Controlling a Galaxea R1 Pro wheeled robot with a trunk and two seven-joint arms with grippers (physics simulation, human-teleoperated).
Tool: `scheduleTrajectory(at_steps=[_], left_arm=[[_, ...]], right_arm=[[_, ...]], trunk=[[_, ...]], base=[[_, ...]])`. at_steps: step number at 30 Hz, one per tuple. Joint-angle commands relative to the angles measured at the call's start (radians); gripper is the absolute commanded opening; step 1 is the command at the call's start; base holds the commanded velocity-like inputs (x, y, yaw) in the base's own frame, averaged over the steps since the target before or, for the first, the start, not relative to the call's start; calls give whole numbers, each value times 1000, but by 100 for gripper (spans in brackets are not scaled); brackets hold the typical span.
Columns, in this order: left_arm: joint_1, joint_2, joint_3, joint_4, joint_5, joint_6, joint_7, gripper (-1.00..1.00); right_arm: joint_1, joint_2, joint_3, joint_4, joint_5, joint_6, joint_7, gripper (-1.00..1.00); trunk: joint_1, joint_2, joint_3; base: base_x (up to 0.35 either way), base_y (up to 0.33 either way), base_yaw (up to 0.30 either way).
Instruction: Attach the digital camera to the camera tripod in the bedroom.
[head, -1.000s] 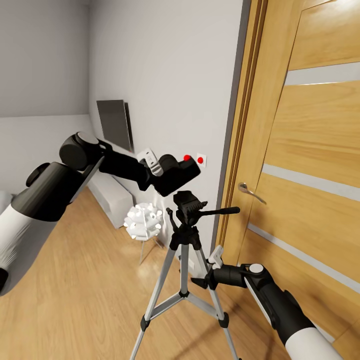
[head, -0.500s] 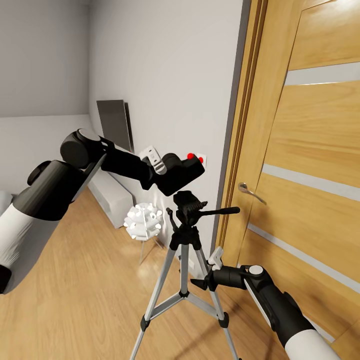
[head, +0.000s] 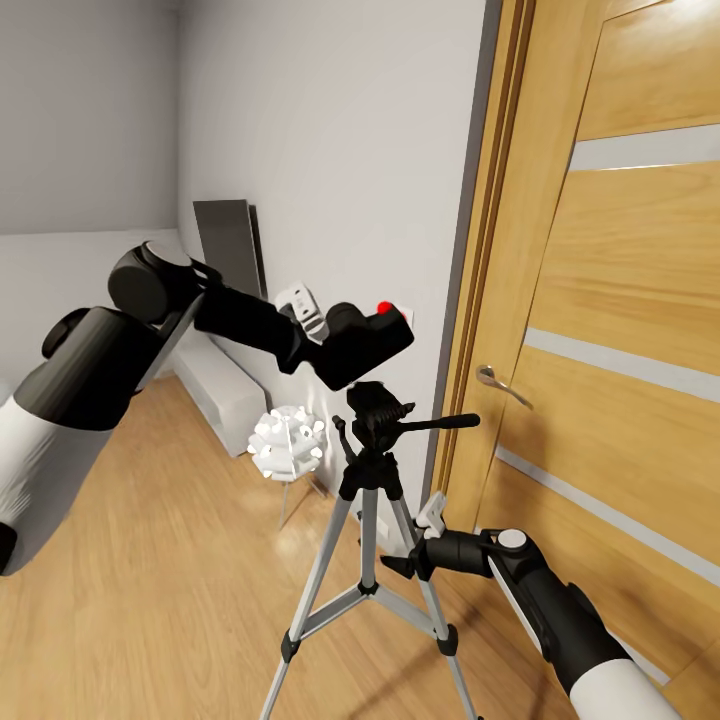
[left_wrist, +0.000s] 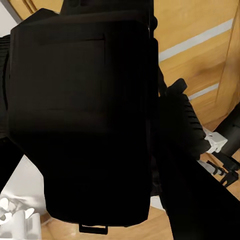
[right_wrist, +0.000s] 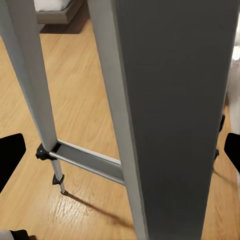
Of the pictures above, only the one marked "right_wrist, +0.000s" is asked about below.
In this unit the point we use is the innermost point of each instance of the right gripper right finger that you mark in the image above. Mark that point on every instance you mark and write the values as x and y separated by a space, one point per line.
232 149

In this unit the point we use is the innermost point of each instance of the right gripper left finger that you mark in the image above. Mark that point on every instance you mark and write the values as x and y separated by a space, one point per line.
12 149

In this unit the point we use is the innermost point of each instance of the bed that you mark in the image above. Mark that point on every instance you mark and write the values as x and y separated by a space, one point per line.
56 11

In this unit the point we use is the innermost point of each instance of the camera tripod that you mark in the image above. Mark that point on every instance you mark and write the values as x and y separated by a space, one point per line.
166 66

